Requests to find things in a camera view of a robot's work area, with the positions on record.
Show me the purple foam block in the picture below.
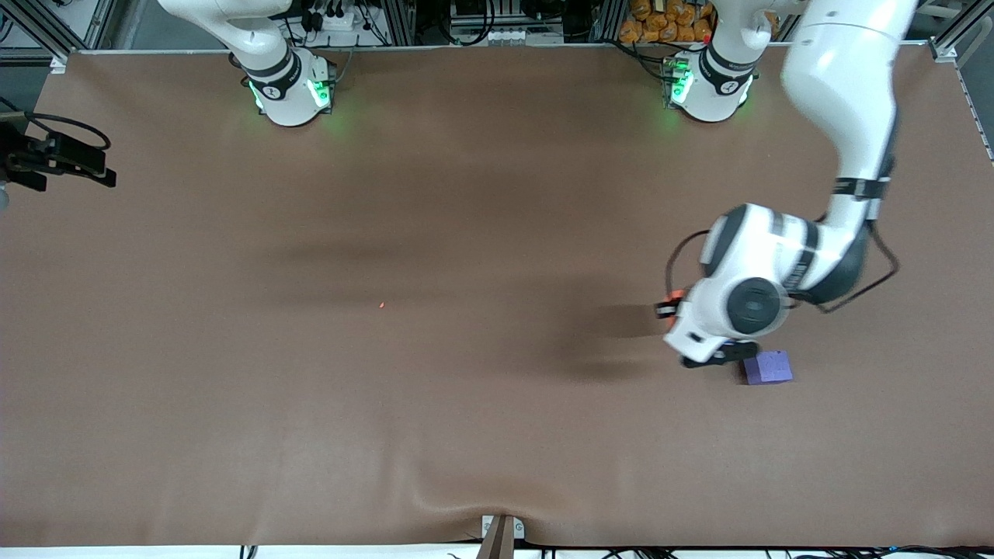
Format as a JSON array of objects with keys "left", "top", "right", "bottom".
[{"left": 742, "top": 349, "right": 794, "bottom": 387}]

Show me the brown table cover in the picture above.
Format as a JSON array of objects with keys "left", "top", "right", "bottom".
[{"left": 0, "top": 43, "right": 994, "bottom": 549}]

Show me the white power strip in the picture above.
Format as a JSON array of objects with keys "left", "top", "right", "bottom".
[{"left": 307, "top": 8, "right": 360, "bottom": 33}]

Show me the bag of orange items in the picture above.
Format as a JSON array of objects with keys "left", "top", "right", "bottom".
[{"left": 619, "top": 0, "right": 714, "bottom": 44}]

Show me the white terminal block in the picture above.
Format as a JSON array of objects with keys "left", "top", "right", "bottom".
[{"left": 487, "top": 27, "right": 565, "bottom": 45}]

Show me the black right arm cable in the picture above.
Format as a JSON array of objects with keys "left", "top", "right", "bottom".
[{"left": 0, "top": 97, "right": 112, "bottom": 152}]

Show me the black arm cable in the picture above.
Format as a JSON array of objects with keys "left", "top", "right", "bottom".
[
  {"left": 664, "top": 221, "right": 901, "bottom": 314},
  {"left": 0, "top": 97, "right": 112, "bottom": 152}
]

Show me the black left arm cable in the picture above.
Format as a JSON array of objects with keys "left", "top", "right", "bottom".
[{"left": 664, "top": 221, "right": 901, "bottom": 314}]

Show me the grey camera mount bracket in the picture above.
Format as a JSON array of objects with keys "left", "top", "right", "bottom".
[{"left": 480, "top": 513, "right": 527, "bottom": 559}]

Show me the aluminium frame post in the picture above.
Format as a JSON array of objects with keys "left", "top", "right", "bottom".
[
  {"left": 381, "top": 0, "right": 417, "bottom": 46},
  {"left": 594, "top": 0, "right": 627, "bottom": 43}
]

